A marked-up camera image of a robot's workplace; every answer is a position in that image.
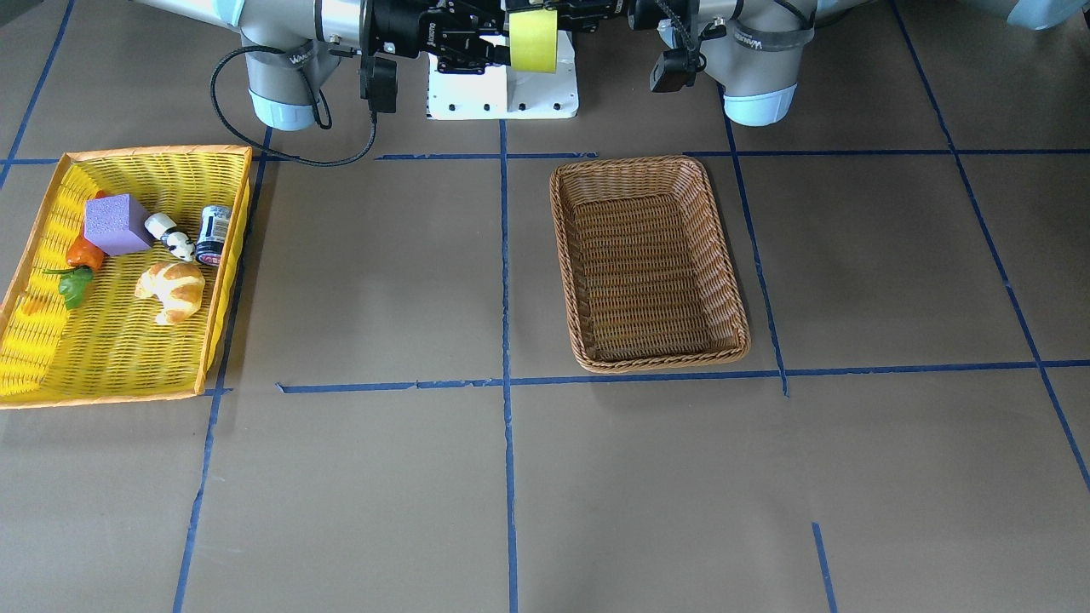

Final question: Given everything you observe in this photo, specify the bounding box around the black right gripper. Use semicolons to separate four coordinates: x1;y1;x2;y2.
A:
364;0;512;72

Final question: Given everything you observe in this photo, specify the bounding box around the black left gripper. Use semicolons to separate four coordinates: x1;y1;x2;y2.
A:
555;0;631;32

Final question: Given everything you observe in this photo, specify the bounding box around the yellow tape roll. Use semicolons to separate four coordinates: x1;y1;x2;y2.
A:
508;9;559;73

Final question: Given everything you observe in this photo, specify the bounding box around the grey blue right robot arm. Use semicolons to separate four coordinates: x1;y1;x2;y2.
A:
153;1;511;131

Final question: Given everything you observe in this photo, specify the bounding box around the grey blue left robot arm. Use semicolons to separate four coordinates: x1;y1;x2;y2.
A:
623;1;862;127

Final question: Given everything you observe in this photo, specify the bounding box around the brown wicker basket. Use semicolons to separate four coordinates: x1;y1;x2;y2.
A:
549;155;752;374

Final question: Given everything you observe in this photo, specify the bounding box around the yellow plastic basket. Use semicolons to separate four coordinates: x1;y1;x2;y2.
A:
1;145;252;409

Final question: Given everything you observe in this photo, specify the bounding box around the small battery can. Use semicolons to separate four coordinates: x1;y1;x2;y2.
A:
195;205;232;267

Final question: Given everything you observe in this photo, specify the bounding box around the black white toy cow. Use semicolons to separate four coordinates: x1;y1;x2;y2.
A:
144;212;196;261

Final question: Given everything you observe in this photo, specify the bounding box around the toy croissant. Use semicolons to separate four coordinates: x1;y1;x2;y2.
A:
134;261;205;326

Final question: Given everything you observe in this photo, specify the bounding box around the purple foam cube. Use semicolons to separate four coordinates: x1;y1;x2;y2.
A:
83;193;155;256

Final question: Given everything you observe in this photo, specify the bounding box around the orange toy carrot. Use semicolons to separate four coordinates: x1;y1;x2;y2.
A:
43;215;106;311

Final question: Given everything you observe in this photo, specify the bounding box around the white mounting post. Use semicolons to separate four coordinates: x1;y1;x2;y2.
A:
426;32;580;121

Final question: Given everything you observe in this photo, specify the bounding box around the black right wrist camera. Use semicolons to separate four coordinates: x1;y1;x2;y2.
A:
359;55;399;115

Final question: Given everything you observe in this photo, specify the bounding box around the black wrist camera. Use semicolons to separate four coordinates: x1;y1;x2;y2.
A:
649;48;706;93
359;55;399;115

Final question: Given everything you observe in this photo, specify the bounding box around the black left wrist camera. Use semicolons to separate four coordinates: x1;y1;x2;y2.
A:
649;48;706;93

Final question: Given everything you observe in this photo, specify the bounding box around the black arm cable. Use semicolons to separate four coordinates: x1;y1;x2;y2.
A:
656;0;818;60
209;44;379;168

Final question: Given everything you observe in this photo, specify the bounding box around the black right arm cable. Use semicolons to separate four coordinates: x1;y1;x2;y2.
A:
209;44;379;168

